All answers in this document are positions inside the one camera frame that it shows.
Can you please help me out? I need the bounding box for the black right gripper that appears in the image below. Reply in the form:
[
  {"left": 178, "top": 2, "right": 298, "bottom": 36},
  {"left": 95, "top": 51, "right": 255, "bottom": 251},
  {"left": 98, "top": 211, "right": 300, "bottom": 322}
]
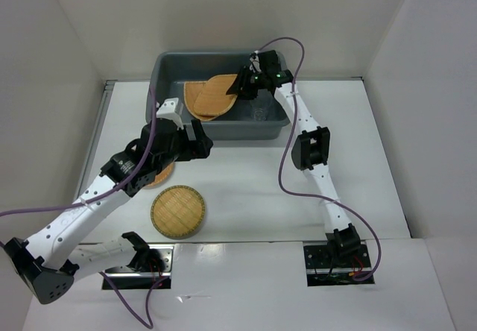
[{"left": 225, "top": 64, "right": 265, "bottom": 101}]

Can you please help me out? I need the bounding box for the square woven tray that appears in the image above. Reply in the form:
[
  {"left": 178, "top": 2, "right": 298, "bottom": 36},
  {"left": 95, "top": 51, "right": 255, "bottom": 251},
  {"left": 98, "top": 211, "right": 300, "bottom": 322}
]
[{"left": 193, "top": 74, "right": 237, "bottom": 117}]

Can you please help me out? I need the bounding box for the clear plastic cup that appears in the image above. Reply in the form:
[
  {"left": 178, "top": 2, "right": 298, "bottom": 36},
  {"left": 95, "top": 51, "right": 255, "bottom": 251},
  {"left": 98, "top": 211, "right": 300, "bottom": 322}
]
[{"left": 250, "top": 98, "right": 273, "bottom": 122}]

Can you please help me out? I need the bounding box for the grey plastic bin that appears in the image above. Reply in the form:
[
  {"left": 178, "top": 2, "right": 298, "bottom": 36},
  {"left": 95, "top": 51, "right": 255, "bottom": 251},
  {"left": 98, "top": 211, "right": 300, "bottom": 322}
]
[{"left": 150, "top": 50, "right": 289, "bottom": 141}]

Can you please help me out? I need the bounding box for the triangular woven tray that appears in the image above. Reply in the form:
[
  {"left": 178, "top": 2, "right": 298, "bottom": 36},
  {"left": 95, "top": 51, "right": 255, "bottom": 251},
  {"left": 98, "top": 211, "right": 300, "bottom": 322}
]
[{"left": 183, "top": 81, "right": 218, "bottom": 122}]

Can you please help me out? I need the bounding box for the round green-rimmed bamboo tray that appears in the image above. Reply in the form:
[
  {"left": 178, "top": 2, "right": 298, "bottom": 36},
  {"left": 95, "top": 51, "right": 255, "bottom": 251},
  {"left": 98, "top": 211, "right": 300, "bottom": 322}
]
[{"left": 151, "top": 185, "right": 206, "bottom": 239}]

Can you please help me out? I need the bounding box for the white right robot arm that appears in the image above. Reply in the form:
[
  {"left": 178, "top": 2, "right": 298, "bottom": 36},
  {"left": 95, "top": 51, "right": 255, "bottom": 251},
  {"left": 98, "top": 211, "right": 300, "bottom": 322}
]
[{"left": 227, "top": 50, "right": 361, "bottom": 267}]

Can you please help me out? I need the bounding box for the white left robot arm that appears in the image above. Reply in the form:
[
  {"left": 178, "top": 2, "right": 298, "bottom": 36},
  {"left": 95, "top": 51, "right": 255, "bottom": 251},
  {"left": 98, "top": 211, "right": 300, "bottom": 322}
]
[{"left": 3, "top": 119, "right": 213, "bottom": 304}]

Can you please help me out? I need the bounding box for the round tan woven tray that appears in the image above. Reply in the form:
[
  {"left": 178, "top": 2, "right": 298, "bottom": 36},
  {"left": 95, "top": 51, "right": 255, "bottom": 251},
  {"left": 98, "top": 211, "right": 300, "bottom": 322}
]
[{"left": 146, "top": 163, "right": 174, "bottom": 188}]

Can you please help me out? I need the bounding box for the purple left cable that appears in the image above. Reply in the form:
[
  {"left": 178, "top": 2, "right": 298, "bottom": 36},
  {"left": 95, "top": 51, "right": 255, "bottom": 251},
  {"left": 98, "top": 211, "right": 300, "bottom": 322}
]
[{"left": 0, "top": 86, "right": 167, "bottom": 330}]

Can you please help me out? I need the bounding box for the aluminium table edge rail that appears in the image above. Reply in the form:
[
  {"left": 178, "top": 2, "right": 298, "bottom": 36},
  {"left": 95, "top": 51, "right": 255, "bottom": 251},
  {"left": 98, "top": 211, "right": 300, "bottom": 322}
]
[{"left": 75, "top": 80, "right": 116, "bottom": 197}]

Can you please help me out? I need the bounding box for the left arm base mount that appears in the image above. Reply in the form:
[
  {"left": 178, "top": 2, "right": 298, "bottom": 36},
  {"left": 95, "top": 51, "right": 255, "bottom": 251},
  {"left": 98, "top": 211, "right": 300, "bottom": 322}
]
[{"left": 104, "top": 244, "right": 174, "bottom": 291}]

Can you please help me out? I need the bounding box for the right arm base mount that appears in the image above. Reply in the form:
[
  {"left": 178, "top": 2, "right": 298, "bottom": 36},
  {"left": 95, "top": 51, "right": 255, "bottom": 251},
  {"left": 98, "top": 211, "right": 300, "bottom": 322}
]
[{"left": 303, "top": 242, "right": 374, "bottom": 287}]

